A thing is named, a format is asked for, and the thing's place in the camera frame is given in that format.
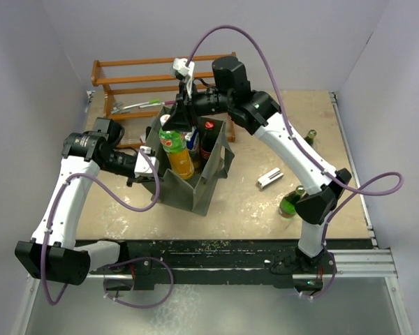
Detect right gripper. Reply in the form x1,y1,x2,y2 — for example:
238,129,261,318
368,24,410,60
162,81,233,133

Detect orange soda plastic bottle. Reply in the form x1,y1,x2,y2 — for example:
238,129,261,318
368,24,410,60
159,114,194,180

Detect blue juice carton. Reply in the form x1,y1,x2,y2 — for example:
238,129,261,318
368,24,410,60
185,127,202,170

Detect cola glass bottle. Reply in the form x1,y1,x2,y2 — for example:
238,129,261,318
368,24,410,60
200,121,217,169

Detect green canvas bag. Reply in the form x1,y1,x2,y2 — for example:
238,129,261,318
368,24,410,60
146,107,235,216

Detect green glass bottle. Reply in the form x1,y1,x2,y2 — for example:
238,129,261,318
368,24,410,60
279,185,305,218
304,129,317,147

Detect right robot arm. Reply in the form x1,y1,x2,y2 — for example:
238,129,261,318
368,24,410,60
166,56,351,273

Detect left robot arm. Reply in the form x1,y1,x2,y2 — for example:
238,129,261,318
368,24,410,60
15,117,160,285

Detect magenta capped marker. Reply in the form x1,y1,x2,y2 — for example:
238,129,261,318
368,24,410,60
139,100,174,108

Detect wooden shelf rack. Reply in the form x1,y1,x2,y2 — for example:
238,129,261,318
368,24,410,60
91,52,238,149

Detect white stapler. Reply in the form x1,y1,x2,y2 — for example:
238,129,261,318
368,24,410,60
256,167,284,190

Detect green glass bottle front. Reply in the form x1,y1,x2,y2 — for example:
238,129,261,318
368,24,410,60
279,185,305,218

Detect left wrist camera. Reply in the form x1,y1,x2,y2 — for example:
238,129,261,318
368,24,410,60
134,146,159,177

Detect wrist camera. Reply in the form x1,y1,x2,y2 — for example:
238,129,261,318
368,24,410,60
171,58,195,98
134,146,159,177

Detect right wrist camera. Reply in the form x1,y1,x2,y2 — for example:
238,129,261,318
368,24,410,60
171,58,195,98

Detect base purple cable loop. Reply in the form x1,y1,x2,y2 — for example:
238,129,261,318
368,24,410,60
103,256,175,310

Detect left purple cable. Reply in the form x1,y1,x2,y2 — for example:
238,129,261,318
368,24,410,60
41,149,161,306

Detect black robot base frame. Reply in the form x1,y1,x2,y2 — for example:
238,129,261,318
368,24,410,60
92,239,336,290

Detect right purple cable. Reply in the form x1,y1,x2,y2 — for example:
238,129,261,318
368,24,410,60
184,24,405,301

